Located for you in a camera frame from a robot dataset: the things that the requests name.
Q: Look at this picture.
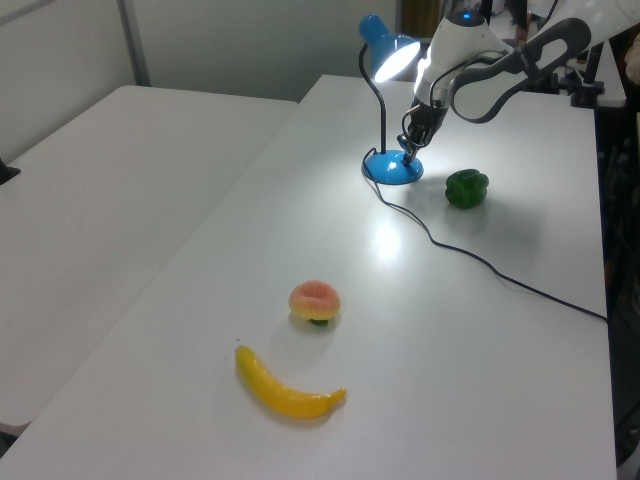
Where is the dark Franka gripper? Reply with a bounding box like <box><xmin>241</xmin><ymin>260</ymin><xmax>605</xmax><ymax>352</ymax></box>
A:
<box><xmin>397</xmin><ymin>97</ymin><xmax>449</xmax><ymax>166</ymax></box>

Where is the blue gooseneck desk lamp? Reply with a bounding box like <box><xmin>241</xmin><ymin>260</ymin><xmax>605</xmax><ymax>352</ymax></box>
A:
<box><xmin>357</xmin><ymin>13</ymin><xmax>425</xmax><ymax>186</ymax></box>

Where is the green bell pepper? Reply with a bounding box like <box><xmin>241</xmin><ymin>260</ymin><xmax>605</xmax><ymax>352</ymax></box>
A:
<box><xmin>444</xmin><ymin>168</ymin><xmax>490</xmax><ymax>210</ymax></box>

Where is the pink yellow peach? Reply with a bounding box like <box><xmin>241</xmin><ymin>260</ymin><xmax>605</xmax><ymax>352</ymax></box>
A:
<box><xmin>287</xmin><ymin>279</ymin><xmax>344</xmax><ymax>330</ymax></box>

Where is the yellow banana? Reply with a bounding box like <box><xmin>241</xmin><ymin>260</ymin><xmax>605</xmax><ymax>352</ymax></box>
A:
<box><xmin>234</xmin><ymin>344</ymin><xmax>348</xmax><ymax>420</ymax></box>

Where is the white side table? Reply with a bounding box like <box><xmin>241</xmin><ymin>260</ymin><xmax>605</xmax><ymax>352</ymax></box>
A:
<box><xmin>0</xmin><ymin>84</ymin><xmax>300</xmax><ymax>437</ymax></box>

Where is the black lamp power cable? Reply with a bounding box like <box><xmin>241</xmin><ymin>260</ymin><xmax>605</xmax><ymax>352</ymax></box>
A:
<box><xmin>361</xmin><ymin>146</ymin><xmax>610</xmax><ymax>322</ymax></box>

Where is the black clamp with post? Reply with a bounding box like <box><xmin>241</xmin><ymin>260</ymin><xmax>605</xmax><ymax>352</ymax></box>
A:
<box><xmin>571</xmin><ymin>42</ymin><xmax>607</xmax><ymax>109</ymax></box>

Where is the grey metal partition post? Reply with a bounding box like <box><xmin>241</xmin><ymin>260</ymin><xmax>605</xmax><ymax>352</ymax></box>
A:
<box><xmin>116</xmin><ymin>0</ymin><xmax>153</xmax><ymax>88</ymax></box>

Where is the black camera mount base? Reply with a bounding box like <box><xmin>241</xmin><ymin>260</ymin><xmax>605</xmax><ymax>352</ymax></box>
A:
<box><xmin>0</xmin><ymin>156</ymin><xmax>22</xmax><ymax>187</ymax></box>

